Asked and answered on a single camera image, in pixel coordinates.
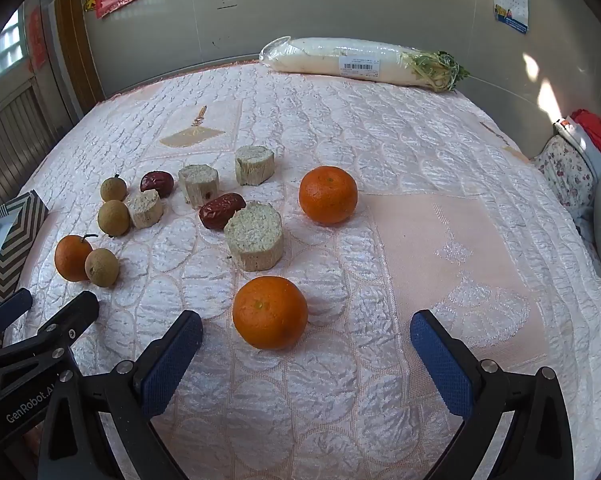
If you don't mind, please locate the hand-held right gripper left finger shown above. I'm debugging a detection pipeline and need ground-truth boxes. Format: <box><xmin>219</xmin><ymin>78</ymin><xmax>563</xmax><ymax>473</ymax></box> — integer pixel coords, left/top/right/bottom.
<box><xmin>38</xmin><ymin>310</ymin><xmax>204</xmax><ymax>480</ymax></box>

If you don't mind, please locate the wrapped white daikon radish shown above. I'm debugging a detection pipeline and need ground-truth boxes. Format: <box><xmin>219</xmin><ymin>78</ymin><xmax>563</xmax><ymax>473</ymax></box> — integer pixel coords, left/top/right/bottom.
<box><xmin>259</xmin><ymin>36</ymin><xmax>471</xmax><ymax>93</ymax></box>

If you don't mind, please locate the brown longan with stem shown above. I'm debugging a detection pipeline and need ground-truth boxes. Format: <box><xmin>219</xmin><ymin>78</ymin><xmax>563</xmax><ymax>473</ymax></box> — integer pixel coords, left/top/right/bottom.
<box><xmin>100</xmin><ymin>174</ymin><xmax>128</xmax><ymax>202</ymax></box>

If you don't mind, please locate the large orange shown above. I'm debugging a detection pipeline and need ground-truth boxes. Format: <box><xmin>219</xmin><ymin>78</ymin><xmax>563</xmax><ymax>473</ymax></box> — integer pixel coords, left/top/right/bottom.
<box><xmin>232</xmin><ymin>276</ymin><xmax>309</xmax><ymax>351</ymax></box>

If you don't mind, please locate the wooden slatted wall panel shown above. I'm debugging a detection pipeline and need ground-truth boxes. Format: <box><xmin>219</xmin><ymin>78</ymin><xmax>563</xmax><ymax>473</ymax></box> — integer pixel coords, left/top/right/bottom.
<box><xmin>0</xmin><ymin>75</ymin><xmax>56</xmax><ymax>221</ymax></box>

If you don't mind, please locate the red paper strip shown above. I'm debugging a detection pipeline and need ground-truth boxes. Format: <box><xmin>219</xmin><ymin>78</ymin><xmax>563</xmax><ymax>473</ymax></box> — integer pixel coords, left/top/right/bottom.
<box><xmin>28</xmin><ymin>5</ymin><xmax>48</xmax><ymax>71</ymax></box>

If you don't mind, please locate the large sugarcane piece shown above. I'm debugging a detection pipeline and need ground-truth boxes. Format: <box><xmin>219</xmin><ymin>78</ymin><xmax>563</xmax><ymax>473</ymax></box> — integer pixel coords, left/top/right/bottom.
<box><xmin>224</xmin><ymin>201</ymin><xmax>284</xmax><ymax>272</ymax></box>

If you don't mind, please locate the pink quilted bedspread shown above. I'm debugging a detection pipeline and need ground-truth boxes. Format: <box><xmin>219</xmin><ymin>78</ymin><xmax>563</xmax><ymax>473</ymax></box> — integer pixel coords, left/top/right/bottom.
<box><xmin>0</xmin><ymin>57</ymin><xmax>601</xmax><ymax>480</ymax></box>

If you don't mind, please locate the round red date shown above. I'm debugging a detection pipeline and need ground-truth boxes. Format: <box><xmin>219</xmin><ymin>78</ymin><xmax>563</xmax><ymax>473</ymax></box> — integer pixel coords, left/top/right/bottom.
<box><xmin>140</xmin><ymin>171</ymin><xmax>174</xmax><ymax>198</ymax></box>

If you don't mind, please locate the wooden door frame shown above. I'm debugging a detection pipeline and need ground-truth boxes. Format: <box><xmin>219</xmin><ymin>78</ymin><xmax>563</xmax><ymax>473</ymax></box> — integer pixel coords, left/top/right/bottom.
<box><xmin>55</xmin><ymin>0</ymin><xmax>106</xmax><ymax>126</ymax></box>

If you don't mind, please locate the floral pillow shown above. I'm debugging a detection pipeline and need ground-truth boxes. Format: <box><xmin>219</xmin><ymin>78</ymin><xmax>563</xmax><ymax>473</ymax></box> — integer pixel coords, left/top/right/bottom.
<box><xmin>531</xmin><ymin>135</ymin><xmax>599</xmax><ymax>221</ymax></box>

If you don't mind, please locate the red cloth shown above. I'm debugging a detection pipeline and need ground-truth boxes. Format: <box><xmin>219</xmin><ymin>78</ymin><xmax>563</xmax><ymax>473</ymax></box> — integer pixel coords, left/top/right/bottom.
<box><xmin>571</xmin><ymin>109</ymin><xmax>601</xmax><ymax>171</ymax></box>

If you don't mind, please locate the small orange with stem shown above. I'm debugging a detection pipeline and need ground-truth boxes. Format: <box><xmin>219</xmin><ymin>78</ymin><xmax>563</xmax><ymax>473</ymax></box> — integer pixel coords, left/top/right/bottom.
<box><xmin>54</xmin><ymin>234</ymin><xmax>98</xmax><ymax>282</ymax></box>

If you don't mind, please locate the window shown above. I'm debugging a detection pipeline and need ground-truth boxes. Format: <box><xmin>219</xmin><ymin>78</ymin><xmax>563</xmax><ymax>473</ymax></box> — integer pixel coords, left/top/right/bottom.
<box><xmin>0</xmin><ymin>7</ymin><xmax>34</xmax><ymax>91</ymax></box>

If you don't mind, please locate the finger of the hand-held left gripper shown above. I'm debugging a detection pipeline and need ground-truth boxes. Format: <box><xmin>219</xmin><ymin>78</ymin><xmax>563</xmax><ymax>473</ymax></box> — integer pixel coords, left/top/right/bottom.
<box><xmin>0</xmin><ymin>288</ymin><xmax>34</xmax><ymax>351</ymax></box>
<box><xmin>36</xmin><ymin>290</ymin><xmax>100</xmax><ymax>352</ymax></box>

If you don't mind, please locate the chevron-patterned box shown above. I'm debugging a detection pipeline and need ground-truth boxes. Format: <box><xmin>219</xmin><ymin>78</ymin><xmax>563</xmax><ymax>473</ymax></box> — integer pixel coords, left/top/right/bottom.
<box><xmin>0</xmin><ymin>191</ymin><xmax>48</xmax><ymax>311</ymax></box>

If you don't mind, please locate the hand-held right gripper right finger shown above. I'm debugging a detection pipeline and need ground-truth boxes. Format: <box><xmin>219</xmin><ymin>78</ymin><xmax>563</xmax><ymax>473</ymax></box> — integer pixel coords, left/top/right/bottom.
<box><xmin>409</xmin><ymin>309</ymin><xmax>577</xmax><ymax>480</ymax></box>

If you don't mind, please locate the long red date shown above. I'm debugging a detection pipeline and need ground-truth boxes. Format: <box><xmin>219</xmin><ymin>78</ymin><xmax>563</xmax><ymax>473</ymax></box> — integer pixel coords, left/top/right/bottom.
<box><xmin>199</xmin><ymin>192</ymin><xmax>247</xmax><ymax>231</ymax></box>

